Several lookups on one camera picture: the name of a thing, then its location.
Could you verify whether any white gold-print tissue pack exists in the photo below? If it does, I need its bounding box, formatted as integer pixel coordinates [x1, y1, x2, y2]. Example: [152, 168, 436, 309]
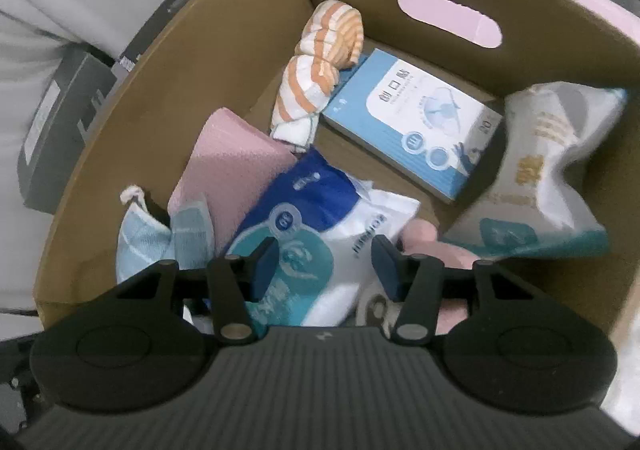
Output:
[442, 82, 629, 259]

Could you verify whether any white teal tissue pack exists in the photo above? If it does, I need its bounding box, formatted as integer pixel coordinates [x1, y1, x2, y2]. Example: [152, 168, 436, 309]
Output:
[225, 147, 422, 329]

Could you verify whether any black box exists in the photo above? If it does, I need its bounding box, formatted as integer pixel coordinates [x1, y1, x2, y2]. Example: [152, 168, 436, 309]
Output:
[116, 0, 238, 80]

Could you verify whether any light blue checked towel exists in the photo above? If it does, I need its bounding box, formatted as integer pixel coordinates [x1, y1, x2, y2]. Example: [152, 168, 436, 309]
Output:
[116, 185, 217, 287]

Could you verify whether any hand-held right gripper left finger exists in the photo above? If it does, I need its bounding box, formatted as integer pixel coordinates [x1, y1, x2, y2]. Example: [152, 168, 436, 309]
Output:
[116, 236, 281, 346]

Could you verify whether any blue white bandage box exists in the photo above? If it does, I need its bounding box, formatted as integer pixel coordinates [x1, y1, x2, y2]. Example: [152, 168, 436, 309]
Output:
[320, 48, 504, 204]

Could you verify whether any brown cardboard box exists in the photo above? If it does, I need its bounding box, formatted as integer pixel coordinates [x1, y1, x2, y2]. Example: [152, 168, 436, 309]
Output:
[34, 0, 640, 337]

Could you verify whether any grey box device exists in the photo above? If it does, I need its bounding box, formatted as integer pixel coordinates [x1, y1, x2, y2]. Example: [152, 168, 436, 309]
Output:
[17, 50, 119, 217]

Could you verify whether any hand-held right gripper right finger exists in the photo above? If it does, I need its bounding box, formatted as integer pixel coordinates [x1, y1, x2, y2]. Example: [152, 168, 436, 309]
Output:
[372, 235, 526, 343]

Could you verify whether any orange striped white towel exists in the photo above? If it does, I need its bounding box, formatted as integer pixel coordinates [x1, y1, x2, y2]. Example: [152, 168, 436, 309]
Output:
[270, 0, 364, 153]

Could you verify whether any pink sponge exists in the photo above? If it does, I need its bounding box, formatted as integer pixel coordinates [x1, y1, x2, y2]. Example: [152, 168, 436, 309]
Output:
[167, 110, 301, 255]

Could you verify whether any pink plush toy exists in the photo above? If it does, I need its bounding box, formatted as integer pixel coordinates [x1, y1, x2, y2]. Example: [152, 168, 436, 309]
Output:
[356, 220, 482, 331]

